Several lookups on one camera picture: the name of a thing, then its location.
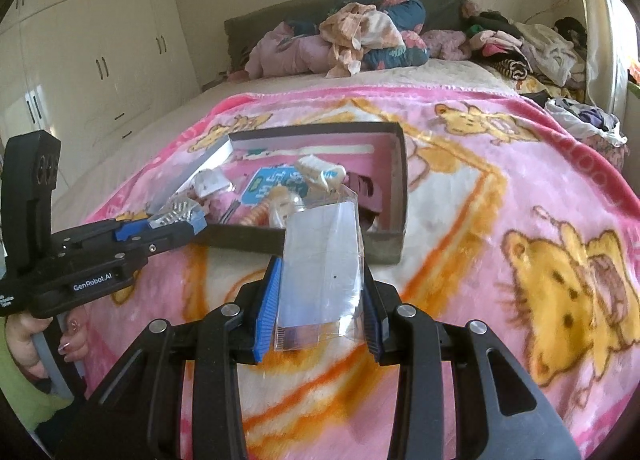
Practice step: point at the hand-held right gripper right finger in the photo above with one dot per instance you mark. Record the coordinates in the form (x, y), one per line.
(372, 325)

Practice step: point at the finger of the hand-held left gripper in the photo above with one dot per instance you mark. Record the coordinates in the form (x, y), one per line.
(160, 246)
(100, 232)

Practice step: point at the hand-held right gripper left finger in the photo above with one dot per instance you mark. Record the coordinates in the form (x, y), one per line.
(267, 315)

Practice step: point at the small blue jewelry box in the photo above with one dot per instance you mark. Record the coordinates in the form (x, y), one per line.
(177, 212)

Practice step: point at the large clear plastic bag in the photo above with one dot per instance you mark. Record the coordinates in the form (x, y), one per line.
(320, 260)

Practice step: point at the dark cardboard box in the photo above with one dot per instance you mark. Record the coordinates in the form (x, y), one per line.
(390, 200)

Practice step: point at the sheer ribbon with red dots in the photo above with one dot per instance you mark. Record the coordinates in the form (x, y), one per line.
(320, 173)

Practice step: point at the person's left forearm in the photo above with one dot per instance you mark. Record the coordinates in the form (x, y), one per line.
(25, 400)

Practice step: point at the person's left hand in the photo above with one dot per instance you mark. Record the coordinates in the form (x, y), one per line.
(20, 340)

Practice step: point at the thin black hairpin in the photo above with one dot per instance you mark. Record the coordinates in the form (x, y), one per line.
(230, 214)

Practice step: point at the white earring packet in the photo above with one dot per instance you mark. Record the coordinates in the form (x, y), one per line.
(210, 183)

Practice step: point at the blue printed card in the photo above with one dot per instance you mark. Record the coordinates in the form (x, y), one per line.
(265, 183)

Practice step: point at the beige bedspread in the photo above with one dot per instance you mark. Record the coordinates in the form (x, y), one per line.
(175, 115)

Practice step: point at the pink bear print blanket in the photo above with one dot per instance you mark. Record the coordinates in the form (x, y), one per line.
(475, 220)

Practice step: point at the white wardrobe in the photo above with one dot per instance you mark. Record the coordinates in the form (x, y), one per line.
(100, 40)

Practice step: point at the pink bedding bundle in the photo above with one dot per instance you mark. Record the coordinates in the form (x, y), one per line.
(280, 55)

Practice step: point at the pink floral pillow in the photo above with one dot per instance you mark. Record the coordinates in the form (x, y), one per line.
(445, 43)

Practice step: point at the cream floral cloth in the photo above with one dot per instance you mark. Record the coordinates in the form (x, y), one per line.
(360, 30)

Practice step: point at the white bag of clothes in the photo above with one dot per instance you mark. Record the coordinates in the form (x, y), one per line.
(585, 120)

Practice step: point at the dark blue floral quilt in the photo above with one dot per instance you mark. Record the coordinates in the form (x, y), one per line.
(405, 15)

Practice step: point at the pile of mixed clothes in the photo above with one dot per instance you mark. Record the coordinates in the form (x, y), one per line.
(540, 50)

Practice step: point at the white curtain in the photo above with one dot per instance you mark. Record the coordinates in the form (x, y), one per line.
(600, 40)

